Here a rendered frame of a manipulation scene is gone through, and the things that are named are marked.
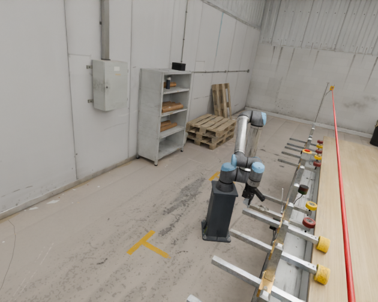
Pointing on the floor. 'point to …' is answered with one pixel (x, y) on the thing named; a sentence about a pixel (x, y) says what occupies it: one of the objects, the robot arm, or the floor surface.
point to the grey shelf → (156, 77)
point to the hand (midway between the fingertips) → (248, 207)
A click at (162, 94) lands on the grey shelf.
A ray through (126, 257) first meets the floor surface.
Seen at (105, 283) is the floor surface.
